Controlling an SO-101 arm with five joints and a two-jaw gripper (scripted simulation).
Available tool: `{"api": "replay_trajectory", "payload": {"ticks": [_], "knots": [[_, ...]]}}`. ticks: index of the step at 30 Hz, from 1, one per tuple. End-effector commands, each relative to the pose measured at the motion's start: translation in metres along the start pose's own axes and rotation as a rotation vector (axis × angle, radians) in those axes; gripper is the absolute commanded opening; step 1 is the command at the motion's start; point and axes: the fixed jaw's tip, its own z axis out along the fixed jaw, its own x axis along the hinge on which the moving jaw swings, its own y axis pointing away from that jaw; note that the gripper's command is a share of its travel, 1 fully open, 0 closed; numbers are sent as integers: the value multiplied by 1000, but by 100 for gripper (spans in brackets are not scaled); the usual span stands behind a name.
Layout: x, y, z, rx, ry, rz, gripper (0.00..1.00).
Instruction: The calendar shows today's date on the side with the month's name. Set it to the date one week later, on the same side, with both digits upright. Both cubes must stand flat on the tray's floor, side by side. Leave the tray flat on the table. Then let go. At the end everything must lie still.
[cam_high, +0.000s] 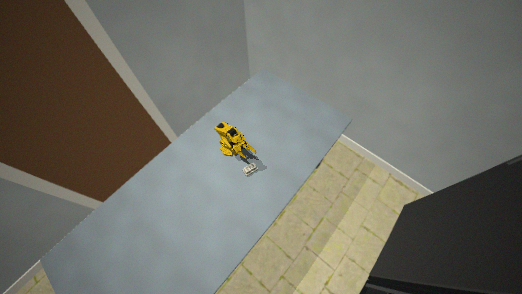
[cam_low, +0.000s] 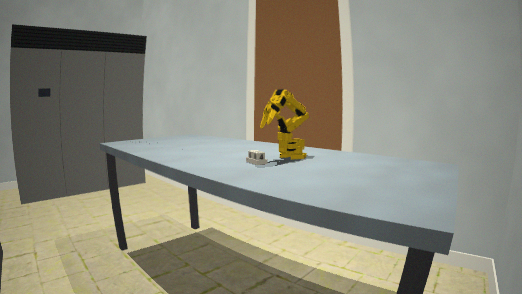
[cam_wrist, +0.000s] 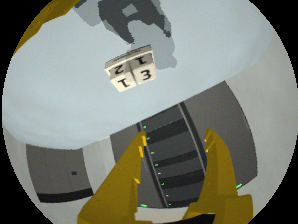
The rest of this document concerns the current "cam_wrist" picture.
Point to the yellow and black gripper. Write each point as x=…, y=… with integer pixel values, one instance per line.
x=115, y=201

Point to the white number cube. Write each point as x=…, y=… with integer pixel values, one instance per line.
x=122, y=77
x=143, y=68

